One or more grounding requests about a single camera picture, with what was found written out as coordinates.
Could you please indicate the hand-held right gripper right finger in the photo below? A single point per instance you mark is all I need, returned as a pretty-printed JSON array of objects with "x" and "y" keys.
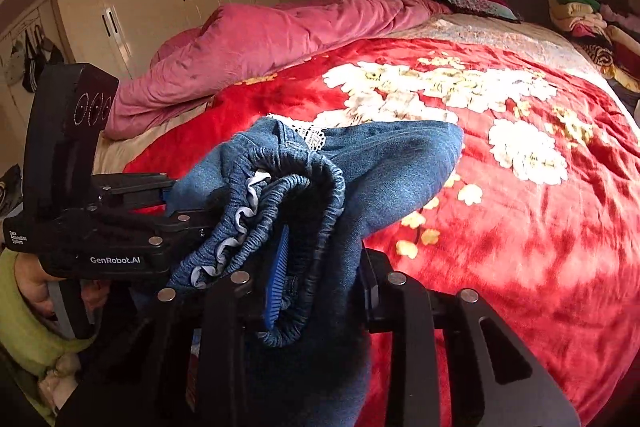
[{"x": 375, "y": 287}]

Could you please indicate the person's left hand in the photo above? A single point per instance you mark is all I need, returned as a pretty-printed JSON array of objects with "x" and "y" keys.
[{"x": 30, "y": 282}]

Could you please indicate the red floral blanket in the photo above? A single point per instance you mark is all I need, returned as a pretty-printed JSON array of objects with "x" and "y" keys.
[{"x": 500, "y": 232}]

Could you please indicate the patterned pillow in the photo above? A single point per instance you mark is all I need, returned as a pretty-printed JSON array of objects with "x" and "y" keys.
[{"x": 475, "y": 2}]

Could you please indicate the person's black garment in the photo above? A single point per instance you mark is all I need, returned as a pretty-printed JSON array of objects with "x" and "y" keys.
[{"x": 115, "y": 322}]

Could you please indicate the pink quilt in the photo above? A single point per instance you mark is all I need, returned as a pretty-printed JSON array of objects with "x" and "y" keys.
[{"x": 250, "y": 42}]

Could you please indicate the person's left forearm green sleeve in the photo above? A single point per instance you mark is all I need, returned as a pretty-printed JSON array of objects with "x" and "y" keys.
[{"x": 25, "y": 337}]

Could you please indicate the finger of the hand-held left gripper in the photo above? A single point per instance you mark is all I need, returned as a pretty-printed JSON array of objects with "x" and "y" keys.
[
  {"x": 177, "y": 232},
  {"x": 135, "y": 192}
]

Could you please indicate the pile of folded clothes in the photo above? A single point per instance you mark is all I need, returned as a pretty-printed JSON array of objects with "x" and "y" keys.
[{"x": 580, "y": 17}]

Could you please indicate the black hanging bag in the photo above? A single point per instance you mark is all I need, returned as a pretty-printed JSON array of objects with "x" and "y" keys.
[{"x": 32, "y": 64}]

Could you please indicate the blue denim pants lace trim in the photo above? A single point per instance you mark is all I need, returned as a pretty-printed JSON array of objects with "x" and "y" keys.
[{"x": 390, "y": 167}]

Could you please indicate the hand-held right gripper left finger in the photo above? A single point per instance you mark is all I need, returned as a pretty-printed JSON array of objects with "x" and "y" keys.
[{"x": 277, "y": 277}]

